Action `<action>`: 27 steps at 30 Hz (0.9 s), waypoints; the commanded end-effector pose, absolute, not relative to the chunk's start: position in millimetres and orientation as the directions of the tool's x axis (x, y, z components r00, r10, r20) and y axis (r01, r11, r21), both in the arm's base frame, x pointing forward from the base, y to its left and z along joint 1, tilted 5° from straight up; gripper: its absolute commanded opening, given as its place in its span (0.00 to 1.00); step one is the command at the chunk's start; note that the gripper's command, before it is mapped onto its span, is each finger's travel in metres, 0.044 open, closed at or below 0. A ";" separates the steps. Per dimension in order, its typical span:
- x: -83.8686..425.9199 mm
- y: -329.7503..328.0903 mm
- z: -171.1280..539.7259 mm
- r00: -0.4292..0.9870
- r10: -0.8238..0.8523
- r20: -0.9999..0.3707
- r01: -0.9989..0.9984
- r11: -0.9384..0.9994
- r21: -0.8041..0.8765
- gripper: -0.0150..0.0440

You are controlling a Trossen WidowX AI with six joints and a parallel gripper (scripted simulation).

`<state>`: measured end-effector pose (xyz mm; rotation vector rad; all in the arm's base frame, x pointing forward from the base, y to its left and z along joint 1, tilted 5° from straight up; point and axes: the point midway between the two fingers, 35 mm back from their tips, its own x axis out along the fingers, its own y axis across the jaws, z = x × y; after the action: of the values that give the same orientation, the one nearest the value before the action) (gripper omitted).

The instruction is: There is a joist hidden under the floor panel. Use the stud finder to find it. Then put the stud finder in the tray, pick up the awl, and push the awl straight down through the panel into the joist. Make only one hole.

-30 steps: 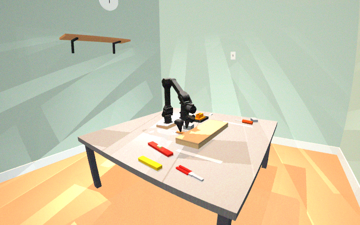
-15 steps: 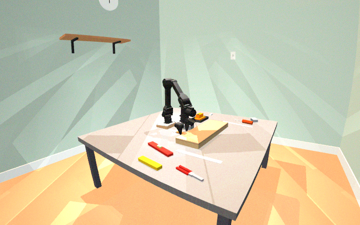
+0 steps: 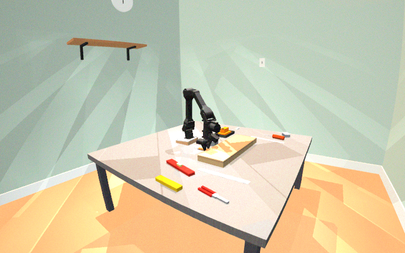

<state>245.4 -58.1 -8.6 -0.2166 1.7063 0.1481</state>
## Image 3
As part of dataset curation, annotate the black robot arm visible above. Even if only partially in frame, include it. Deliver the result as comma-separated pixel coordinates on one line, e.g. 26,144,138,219
182,88,221,143

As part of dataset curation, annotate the yellow flat bar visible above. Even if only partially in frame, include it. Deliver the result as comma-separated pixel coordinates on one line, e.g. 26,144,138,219
155,175,182,192

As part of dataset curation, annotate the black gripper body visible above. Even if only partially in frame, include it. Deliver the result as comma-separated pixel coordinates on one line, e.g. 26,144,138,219
196,129,212,145

